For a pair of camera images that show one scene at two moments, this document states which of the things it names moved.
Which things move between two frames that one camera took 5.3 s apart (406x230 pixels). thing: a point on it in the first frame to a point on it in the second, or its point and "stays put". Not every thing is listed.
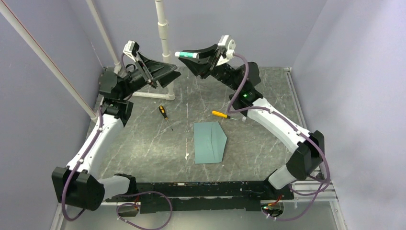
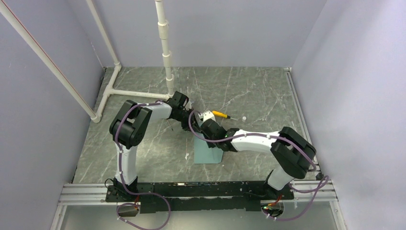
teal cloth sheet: [210, 140] stays put
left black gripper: [158, 71] to [186, 126]
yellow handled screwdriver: [223, 115] stays put
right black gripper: [200, 66] to [210, 144]
